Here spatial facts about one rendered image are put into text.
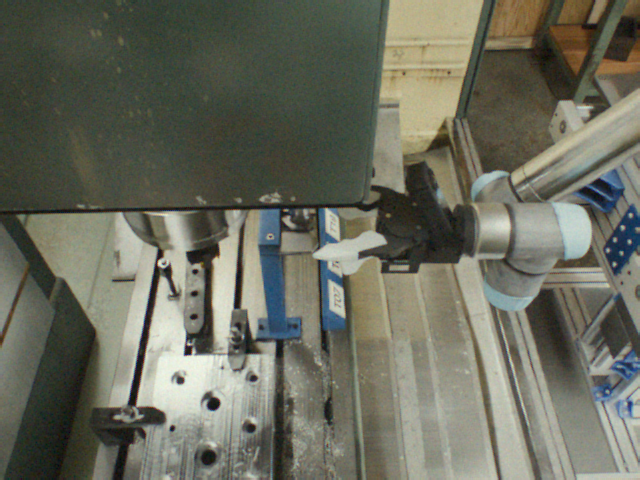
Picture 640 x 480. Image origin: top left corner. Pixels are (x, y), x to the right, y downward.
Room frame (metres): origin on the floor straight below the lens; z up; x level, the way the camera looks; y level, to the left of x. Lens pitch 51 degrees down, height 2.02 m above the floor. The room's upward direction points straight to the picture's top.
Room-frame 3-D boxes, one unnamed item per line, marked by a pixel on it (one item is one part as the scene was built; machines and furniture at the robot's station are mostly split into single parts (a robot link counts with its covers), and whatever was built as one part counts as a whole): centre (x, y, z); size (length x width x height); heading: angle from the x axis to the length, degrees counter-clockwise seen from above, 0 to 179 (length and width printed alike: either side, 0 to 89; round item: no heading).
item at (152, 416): (0.40, 0.35, 0.97); 0.13 x 0.03 x 0.15; 92
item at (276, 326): (0.64, 0.09, 1.05); 0.10 x 0.05 x 0.30; 92
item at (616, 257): (0.87, -0.74, 0.94); 0.09 x 0.01 x 0.18; 2
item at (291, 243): (0.64, 0.04, 1.21); 0.07 x 0.05 x 0.01; 92
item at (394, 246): (0.45, -0.09, 1.46); 0.09 x 0.05 x 0.02; 116
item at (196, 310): (0.73, 0.28, 0.93); 0.26 x 0.05 x 0.06; 7
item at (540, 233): (0.49, -0.30, 1.43); 0.11 x 0.08 x 0.09; 91
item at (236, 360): (0.57, 0.16, 0.97); 0.13 x 0.03 x 0.15; 2
